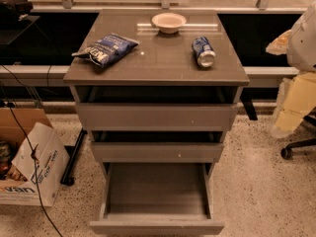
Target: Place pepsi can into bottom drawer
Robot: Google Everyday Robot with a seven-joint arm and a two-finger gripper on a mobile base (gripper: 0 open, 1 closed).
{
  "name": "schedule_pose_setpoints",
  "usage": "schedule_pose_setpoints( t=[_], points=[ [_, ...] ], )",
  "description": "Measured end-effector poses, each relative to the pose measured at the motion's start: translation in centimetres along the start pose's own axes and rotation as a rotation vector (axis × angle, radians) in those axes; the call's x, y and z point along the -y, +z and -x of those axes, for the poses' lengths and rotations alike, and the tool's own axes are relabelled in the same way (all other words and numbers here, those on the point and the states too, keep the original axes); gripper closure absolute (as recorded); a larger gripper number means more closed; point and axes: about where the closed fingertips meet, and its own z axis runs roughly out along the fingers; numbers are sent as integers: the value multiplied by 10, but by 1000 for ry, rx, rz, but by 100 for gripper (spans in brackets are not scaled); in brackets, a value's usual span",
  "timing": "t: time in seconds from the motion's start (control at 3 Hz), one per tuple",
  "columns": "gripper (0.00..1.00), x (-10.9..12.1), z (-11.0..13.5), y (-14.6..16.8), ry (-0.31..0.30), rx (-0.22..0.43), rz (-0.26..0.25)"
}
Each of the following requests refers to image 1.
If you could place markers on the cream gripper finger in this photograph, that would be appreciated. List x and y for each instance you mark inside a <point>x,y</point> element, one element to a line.
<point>296,98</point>
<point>279,45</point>

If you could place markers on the blue pepsi can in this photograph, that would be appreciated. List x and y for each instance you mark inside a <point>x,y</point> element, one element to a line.
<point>204,52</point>

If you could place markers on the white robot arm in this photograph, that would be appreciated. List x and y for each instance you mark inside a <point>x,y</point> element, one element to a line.
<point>301,47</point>

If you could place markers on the grey drawer cabinet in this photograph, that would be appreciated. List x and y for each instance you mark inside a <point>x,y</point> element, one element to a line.
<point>159,60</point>

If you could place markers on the grey bottom drawer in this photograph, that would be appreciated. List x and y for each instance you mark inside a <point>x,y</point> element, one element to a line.
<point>157,199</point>

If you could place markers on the grey drawer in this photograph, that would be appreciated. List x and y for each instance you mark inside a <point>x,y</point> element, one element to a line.
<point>157,199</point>
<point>157,108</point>
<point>158,146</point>

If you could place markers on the grey top drawer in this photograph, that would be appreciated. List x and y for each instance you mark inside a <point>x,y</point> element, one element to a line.
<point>157,108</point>

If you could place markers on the grey middle drawer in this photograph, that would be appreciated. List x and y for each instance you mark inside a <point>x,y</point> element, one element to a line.
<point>158,146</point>

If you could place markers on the black office chair base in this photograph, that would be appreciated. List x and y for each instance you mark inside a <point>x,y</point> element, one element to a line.
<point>287,153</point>

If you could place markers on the white paper bowl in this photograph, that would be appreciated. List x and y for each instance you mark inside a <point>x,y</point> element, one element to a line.
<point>168,23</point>

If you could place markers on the blue chip bag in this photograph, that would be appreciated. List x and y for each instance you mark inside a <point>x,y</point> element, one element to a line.
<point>108,50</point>

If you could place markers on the black table leg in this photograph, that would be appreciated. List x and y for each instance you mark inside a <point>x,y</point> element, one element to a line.
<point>73,151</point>

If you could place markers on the black bag on desk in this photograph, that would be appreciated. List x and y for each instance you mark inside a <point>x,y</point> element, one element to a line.
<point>13,10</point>

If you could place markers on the cardboard box with white flap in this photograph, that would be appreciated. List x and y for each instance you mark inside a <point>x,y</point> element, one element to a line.
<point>39,158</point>

